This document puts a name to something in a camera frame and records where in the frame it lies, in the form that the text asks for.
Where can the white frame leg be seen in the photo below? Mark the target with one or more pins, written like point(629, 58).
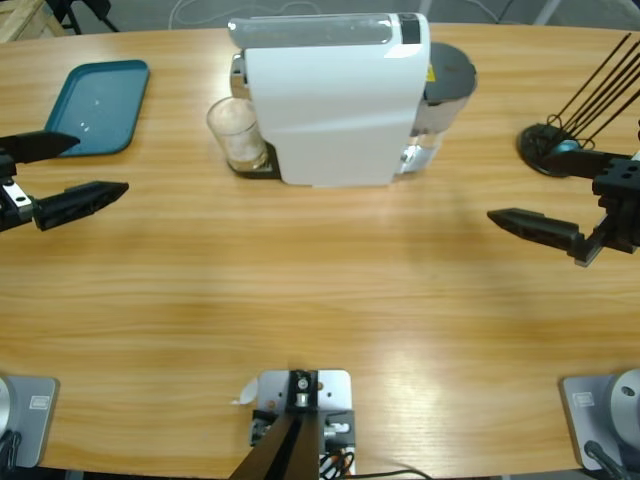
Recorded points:
point(548, 11)
point(425, 6)

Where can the dark camera post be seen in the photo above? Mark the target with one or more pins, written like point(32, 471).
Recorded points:
point(290, 450)

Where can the white paper tag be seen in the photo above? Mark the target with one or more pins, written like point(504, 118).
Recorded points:
point(248, 392)

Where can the black stand legs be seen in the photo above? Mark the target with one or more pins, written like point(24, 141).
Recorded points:
point(82, 4)

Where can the white capsule coffee machine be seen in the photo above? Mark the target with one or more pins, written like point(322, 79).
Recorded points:
point(330, 110)

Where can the black capsule stand with rods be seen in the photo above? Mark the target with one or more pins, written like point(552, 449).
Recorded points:
point(532, 145)

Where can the clear drinking glass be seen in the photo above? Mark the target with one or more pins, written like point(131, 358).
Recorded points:
point(235, 130)

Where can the blue coffee capsule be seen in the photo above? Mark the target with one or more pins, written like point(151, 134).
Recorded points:
point(567, 146)

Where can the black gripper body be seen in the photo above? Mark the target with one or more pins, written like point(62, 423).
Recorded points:
point(7, 205)
point(622, 205)

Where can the clear water tank dark lid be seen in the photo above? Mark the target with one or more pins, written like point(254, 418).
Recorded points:
point(450, 70)

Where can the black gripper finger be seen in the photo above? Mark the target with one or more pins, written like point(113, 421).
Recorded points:
point(542, 229)
point(40, 145)
point(580, 164)
point(80, 204)

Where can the metal drip tray grate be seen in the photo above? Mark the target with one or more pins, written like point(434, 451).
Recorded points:
point(270, 165)

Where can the teal plastic tray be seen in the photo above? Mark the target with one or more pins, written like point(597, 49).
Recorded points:
point(100, 100)

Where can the white mount block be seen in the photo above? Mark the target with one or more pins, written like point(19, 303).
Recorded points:
point(335, 395)

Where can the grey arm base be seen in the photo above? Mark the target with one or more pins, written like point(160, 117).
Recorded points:
point(35, 425)
point(580, 425)

